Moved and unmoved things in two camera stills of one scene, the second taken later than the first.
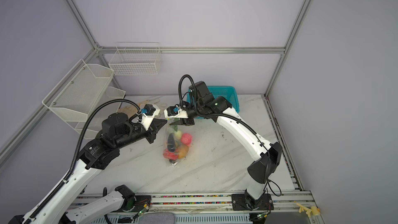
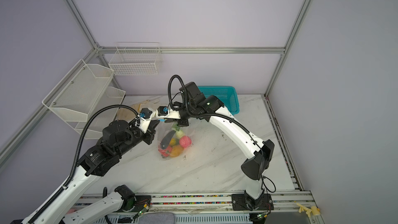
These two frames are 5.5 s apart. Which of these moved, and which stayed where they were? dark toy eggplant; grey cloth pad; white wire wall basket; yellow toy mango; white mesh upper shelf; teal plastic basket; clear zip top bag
Moved: dark toy eggplant; clear zip top bag; yellow toy mango
Stayed: white wire wall basket; grey cloth pad; white mesh upper shelf; teal plastic basket
